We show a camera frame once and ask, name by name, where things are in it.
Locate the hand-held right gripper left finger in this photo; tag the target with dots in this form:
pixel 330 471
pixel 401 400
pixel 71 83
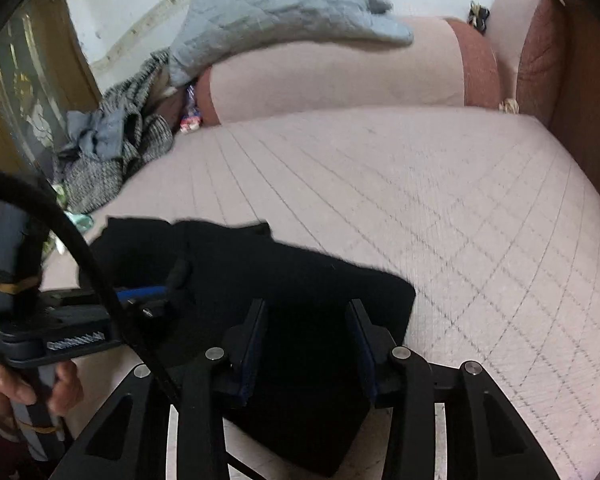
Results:
pixel 250 360

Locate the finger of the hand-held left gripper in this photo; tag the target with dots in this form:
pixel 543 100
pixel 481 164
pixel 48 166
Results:
pixel 142 293
pixel 152 310

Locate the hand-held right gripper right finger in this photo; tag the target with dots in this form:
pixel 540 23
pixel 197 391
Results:
pixel 366 360

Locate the black pants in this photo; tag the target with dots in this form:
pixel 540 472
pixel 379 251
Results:
pixel 305 290

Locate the person's left hand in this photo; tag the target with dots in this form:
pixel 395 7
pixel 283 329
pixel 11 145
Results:
pixel 10 385

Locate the pale green item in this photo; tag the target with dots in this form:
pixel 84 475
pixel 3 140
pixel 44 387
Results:
pixel 77 220

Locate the grey tweed garment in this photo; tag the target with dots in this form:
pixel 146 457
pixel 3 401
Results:
pixel 95 180

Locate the blue-grey cloth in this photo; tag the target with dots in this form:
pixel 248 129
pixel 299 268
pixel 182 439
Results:
pixel 102 132

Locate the colourful snack packet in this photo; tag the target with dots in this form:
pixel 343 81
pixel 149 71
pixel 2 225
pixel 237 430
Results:
pixel 191 112

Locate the pink quilted sofa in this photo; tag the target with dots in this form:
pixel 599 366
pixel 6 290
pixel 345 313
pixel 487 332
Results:
pixel 380 170

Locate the wooden glass door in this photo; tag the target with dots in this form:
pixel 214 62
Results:
pixel 25 85

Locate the pink maroon bolster cushion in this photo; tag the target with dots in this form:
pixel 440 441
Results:
pixel 340 75

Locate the straw-coloured tassel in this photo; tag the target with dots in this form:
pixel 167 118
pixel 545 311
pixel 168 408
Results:
pixel 509 106

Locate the grey quilted blanket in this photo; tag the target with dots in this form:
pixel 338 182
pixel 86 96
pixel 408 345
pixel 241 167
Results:
pixel 280 10

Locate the pink maroon square cushion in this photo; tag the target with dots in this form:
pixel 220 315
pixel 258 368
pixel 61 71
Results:
pixel 535 55

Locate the small dark patterned item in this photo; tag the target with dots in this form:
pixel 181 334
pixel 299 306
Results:
pixel 478 16

